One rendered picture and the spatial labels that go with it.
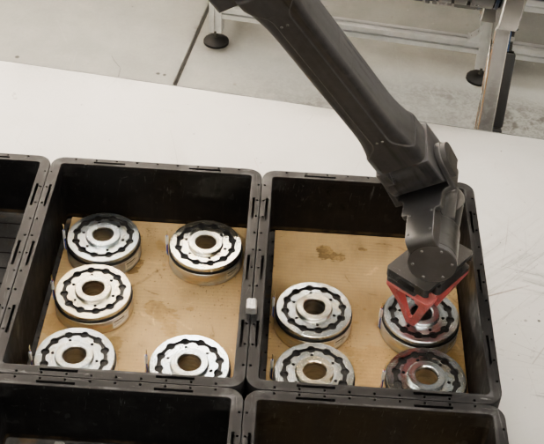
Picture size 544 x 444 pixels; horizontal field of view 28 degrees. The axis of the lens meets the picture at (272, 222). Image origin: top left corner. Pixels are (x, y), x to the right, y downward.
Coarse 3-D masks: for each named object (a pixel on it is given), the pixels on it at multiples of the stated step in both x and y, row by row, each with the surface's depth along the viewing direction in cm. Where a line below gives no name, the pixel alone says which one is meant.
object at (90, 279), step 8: (80, 280) 148; (88, 280) 148; (96, 280) 148; (104, 280) 148; (80, 288) 147; (104, 288) 147; (80, 296) 146; (88, 296) 146; (96, 296) 146; (104, 296) 146
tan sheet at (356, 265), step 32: (288, 256) 159; (320, 256) 159; (352, 256) 159; (384, 256) 160; (352, 288) 154; (384, 288) 155; (352, 320) 150; (352, 352) 146; (384, 352) 146; (448, 352) 146
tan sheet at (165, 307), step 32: (160, 224) 162; (64, 256) 157; (160, 256) 157; (160, 288) 153; (192, 288) 153; (224, 288) 153; (128, 320) 148; (160, 320) 148; (192, 320) 149; (224, 320) 149; (128, 352) 144
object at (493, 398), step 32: (256, 256) 144; (480, 256) 146; (256, 288) 140; (480, 288) 143; (256, 320) 136; (480, 320) 137; (256, 352) 132; (256, 384) 128; (288, 384) 128; (320, 384) 129
